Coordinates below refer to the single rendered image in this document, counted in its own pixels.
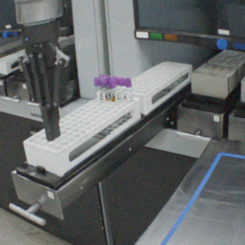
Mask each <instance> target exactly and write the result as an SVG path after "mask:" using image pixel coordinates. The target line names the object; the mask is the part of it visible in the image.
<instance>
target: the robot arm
mask: <svg viewBox="0 0 245 245"><path fill-rule="evenodd" d="M15 7H16V8H15V9H16V17H17V18H16V20H17V23H19V24H23V25H22V26H21V34H22V43H23V44H25V45H26V48H25V51H26V52H25V54H24V55H22V56H20V57H18V61H19V63H20V64H21V67H22V70H23V72H24V76H25V80H26V83H27V87H28V89H29V94H30V97H31V101H32V102H33V103H34V102H37V104H38V106H39V107H40V108H41V110H40V112H41V118H42V120H43V123H44V127H45V137H46V140H49V141H51V142H52V141H53V140H55V139H56V138H58V137H60V136H61V129H60V125H59V121H60V115H59V105H61V104H63V103H64V102H66V91H67V88H68V67H69V65H70V63H71V60H72V56H71V55H69V56H66V55H64V54H63V53H62V52H61V48H60V45H59V42H58V41H59V38H60V36H61V32H60V23H59V22H60V20H59V19H57V18H58V17H60V16H61V15H62V14H63V6H62V0H15ZM35 94H36V95H35Z"/></svg>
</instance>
